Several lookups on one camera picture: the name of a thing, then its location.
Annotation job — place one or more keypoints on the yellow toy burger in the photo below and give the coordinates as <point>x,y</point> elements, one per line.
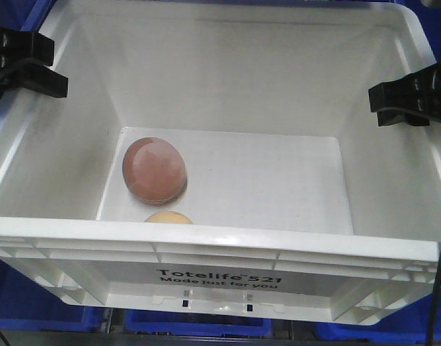
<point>167,216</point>

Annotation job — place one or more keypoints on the white plastic Totelife tote box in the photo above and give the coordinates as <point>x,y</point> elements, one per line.
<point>220,252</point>

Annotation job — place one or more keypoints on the pink ball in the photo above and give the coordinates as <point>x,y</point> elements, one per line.
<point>154,171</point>

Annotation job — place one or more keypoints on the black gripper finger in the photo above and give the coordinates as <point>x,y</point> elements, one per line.
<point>32,76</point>
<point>388,116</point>
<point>19,47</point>
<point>420,91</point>

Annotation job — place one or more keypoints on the blue plastic crate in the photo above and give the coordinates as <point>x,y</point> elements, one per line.
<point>44,310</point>

